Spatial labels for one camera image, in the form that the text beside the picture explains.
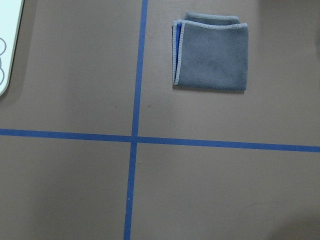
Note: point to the cream bear tray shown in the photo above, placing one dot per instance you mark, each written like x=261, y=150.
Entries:
x=10, y=20

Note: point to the grey folded cloth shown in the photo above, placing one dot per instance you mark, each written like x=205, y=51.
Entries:
x=210, y=52

